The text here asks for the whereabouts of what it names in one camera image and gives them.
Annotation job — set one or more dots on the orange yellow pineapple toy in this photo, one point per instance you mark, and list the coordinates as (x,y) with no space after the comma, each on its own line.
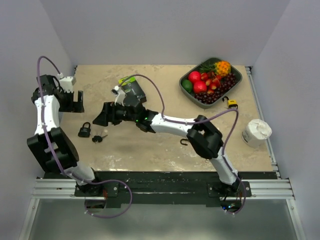
(222,68)

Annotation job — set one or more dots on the orange black padlock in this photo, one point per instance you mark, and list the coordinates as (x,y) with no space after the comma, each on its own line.
(184,141)

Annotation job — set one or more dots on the red apple lower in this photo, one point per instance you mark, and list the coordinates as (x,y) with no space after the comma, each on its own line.
(199,87)

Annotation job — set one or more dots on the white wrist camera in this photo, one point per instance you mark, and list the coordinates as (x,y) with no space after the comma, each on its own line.
(66,82)
(120,95)

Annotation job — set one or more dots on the red apple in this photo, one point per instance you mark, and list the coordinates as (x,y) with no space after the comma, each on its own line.
(199,87)
(194,77)

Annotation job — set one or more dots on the green leafy sprig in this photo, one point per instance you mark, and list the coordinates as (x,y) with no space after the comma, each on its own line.
(206,67)

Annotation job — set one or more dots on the grey fruit tray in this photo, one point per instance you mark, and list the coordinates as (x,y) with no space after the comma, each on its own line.
(190,95)

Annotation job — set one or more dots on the black-headed key bunch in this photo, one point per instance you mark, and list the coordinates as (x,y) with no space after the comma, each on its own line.
(98,138)

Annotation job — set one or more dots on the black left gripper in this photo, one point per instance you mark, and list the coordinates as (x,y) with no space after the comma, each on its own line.
(74,106)

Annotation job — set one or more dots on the Gillette razor box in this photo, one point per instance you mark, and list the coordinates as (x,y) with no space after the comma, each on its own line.
(131,87)

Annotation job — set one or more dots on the dark red grape bunch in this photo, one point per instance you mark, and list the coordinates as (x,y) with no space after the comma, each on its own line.
(227,83)

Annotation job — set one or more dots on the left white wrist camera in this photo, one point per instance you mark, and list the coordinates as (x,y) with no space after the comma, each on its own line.
(66,82)

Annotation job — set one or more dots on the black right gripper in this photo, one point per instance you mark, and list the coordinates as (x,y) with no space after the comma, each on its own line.
(108,115)

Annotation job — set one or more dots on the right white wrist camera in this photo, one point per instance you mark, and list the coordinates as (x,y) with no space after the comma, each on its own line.
(120,95)

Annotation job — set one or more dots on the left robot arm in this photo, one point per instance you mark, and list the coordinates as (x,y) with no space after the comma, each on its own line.
(50,146)

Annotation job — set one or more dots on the yellow black padlock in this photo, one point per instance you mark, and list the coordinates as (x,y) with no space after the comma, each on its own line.
(231,103)

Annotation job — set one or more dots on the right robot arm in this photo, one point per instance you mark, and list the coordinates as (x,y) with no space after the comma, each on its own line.
(204,137)

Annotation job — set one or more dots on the white paper roll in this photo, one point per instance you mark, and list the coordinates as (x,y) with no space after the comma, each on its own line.
(256,132)

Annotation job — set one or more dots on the green lime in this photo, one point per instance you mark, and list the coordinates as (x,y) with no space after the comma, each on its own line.
(187,85)

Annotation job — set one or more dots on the red apple upper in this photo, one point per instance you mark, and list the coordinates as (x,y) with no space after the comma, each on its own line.
(194,77)

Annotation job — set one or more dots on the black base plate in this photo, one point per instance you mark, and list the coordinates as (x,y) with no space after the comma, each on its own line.
(122,188)

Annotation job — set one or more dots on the black KAIJING padlock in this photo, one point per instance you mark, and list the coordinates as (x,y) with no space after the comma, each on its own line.
(85,130)

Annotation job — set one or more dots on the red yellow cherries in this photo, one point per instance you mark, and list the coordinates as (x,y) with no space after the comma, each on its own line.
(211,80)

